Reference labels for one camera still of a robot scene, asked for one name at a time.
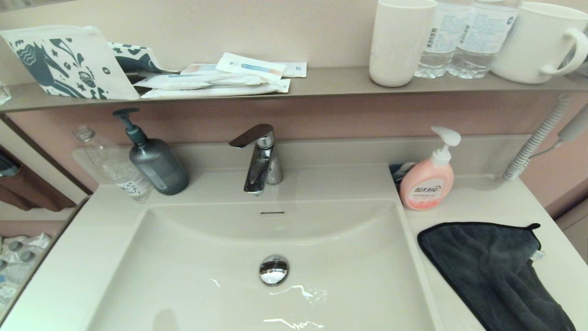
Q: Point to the dark grey microfibre cloth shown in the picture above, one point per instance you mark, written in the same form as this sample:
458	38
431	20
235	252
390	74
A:
487	266

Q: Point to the large white teal print pouch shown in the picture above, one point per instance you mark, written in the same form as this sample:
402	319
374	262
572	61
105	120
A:
69	64

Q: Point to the grey wall shelf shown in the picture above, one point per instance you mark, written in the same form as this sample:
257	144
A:
330	80

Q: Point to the white packet with blue toothbrush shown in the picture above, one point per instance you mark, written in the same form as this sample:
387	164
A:
250	67

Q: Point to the chrome sink faucet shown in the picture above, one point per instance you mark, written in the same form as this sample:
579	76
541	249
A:
259	174

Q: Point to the clear empty plastic bottle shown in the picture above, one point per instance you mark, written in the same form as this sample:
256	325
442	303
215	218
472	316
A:
110	165

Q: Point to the long white plastic packet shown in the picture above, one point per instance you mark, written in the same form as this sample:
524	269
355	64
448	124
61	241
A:
193	81

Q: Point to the small white teal print pouch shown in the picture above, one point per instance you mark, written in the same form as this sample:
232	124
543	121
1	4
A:
137	59

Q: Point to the pink hand soap pump bottle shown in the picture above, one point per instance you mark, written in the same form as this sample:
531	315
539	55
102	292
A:
425	184

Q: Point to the white packet with peach print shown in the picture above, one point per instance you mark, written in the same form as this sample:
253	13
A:
199	69

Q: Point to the white plain tumbler cup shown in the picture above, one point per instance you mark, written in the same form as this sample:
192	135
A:
399	46

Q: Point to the small dark packet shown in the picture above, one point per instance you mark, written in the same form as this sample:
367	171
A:
399	172

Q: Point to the grey blue object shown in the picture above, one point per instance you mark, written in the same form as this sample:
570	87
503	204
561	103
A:
7	165

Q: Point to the white ribbed mug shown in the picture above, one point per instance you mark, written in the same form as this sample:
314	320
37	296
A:
529	46

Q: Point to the chrome drain stopper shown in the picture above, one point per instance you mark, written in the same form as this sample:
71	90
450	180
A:
274	271

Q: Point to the grey pump dispenser bottle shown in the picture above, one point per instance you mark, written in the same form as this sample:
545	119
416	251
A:
158	168

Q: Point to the plastic wrapped bottle pack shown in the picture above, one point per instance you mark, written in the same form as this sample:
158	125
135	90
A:
20	257

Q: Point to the small white square packet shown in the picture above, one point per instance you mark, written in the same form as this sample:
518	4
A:
296	69

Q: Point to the clear water bottle white label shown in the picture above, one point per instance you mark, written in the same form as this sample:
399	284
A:
483	41
443	37

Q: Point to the white ceramic sink basin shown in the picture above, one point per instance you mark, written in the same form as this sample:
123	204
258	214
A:
206	276

